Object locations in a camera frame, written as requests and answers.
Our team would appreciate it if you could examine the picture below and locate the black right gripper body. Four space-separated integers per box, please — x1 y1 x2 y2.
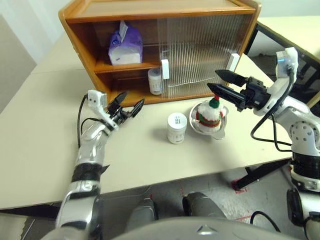
236 77 272 113

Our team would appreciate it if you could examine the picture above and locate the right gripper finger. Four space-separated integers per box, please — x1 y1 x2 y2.
206 83 245 111
214 69 248 88

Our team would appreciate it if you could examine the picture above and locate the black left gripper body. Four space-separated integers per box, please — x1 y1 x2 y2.
107 104 132 125

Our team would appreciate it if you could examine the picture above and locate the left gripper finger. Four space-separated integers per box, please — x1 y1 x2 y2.
128 98 146 118
107 91 129 113

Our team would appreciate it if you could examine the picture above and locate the white door handle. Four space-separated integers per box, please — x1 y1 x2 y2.
160 58 171 80
228 52 240 75

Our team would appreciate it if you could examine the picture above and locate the white plush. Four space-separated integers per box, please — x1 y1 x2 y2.
195 96 225 132

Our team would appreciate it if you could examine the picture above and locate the white jar with blue label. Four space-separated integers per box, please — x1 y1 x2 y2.
147 67 165 96

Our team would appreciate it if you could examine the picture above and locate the ribbed clear sliding door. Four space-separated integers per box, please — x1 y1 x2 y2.
156 14 253 98
159 13 255 97

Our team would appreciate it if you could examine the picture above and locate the steel bowl with handle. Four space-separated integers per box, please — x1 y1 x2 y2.
189 101 230 141

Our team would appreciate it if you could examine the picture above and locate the white plastic jar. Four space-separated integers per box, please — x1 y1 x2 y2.
166 112 188 145

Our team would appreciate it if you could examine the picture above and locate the purple tissue pack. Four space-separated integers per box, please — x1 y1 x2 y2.
107 20 144 66

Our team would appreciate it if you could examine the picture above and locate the wooden cabinet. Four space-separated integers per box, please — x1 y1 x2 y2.
58 0 262 106

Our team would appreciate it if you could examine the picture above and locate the beige table with black legs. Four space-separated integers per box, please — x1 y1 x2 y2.
243 15 320 111

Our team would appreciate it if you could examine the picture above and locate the black table foot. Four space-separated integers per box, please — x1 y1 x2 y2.
234 159 293 191

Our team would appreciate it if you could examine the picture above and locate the grey left robot leg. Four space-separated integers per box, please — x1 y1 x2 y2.
124 197 158 232

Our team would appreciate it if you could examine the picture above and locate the grey robot leg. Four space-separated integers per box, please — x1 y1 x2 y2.
182 191 226 220
124 197 158 232

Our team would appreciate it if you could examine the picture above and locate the grey right robot leg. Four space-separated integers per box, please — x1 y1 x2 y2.
182 191 226 220

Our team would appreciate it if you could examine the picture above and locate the grey robot torso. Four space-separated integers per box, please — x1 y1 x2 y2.
109 216 296 240

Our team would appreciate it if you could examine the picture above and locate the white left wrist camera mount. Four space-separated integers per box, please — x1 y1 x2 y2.
86 89 120 131

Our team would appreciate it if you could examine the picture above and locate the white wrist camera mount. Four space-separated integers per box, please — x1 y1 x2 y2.
253 46 300 117
86 89 120 131

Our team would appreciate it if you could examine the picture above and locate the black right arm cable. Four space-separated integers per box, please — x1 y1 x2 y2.
250 63 301 153

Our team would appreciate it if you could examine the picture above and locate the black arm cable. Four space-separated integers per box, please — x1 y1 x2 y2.
250 63 301 153
76 93 106 148

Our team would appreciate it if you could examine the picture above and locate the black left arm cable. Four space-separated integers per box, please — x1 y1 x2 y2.
76 93 106 148

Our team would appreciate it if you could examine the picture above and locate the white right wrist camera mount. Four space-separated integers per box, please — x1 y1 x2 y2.
253 46 300 117

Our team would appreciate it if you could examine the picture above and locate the thin black loose cable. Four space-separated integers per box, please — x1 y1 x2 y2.
249 211 281 233

